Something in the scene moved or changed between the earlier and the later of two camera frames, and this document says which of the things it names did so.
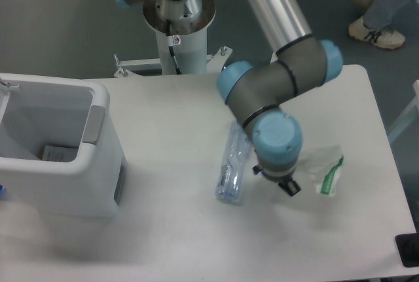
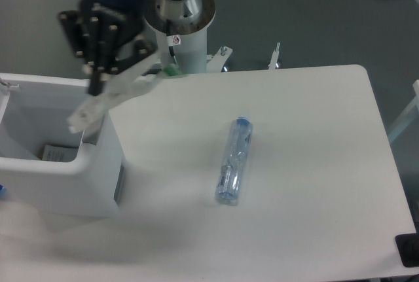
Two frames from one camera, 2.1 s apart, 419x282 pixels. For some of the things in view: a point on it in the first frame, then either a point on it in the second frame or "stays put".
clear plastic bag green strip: [326, 185] → [142, 75]
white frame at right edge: [410, 116] stays put
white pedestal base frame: [215, 62] stays put
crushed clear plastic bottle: [228, 182] stays put
